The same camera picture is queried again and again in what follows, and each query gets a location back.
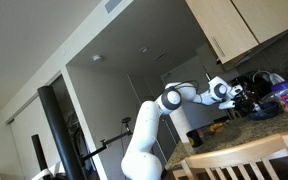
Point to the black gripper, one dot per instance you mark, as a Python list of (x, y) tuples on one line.
[(243, 99)]

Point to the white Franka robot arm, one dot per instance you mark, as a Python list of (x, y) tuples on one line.
[(144, 133)]

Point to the orange pill bottle white cap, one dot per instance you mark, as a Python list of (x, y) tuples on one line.
[(256, 107)]

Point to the black coffee maker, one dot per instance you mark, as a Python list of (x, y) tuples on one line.
[(247, 85)]

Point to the dark bowl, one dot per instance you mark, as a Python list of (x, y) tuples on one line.
[(265, 111)]

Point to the white rimmed black appliance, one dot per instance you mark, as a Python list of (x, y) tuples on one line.
[(274, 78)]

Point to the small yellow object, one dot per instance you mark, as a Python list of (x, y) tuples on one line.
[(216, 127)]

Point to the wooden chair back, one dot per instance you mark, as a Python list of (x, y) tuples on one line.
[(242, 150)]

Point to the black mug yellow logo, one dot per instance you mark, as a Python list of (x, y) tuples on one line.
[(194, 137)]

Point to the white paper towel roll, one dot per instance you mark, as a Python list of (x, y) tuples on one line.
[(182, 123)]

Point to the dark ceiling vent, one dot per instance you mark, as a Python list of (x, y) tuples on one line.
[(160, 56)]

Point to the round ceiling light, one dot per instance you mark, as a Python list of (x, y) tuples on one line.
[(143, 49)]

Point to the white smoke detector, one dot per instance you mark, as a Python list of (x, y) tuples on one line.
[(97, 58)]

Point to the tall black round pole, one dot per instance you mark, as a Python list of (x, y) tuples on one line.
[(60, 133)]

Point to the wall cabinet with vent slots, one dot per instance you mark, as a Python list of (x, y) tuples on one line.
[(220, 23)]

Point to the plain light wood wall cabinet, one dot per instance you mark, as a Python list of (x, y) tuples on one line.
[(273, 16)]

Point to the grey wall air vent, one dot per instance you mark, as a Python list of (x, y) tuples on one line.
[(113, 4)]

